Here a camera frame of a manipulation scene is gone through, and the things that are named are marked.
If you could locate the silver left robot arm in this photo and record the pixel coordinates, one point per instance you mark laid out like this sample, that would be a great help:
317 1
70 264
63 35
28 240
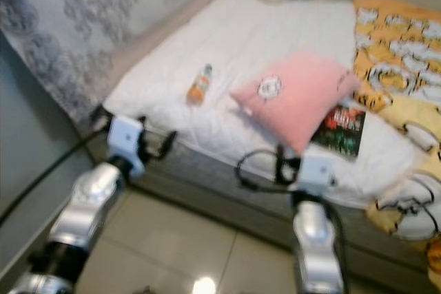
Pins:
89 204

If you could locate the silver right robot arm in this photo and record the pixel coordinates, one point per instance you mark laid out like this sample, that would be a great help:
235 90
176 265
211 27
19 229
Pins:
317 246

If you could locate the pink pillow with white patch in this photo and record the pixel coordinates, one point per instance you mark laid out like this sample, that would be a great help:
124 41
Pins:
300 101

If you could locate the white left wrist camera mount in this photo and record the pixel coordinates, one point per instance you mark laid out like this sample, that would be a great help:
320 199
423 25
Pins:
125 135

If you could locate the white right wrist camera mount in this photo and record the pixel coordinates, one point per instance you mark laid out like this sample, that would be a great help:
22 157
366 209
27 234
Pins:
319 172

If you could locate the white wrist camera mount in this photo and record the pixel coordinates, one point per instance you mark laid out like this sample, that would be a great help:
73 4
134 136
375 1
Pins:
319 172
125 135

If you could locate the beige padded bed edge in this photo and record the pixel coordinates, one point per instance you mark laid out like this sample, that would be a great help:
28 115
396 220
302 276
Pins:
172 29

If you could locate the dark book with red cover print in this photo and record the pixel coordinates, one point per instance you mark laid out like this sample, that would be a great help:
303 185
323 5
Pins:
344 134

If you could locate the grey floral patterned curtain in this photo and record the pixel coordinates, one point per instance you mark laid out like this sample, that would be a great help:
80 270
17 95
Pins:
69 18

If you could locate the orange tiger print blanket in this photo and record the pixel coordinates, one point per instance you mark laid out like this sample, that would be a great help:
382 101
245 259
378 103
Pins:
393 39

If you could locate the orange drink bottle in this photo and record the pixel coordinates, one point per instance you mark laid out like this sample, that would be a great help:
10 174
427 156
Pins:
198 89

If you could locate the white quilted mattress sheet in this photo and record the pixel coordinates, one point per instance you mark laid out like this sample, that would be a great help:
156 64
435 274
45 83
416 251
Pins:
262 32

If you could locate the grey bed frame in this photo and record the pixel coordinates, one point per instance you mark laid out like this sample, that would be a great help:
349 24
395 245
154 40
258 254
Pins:
248 201

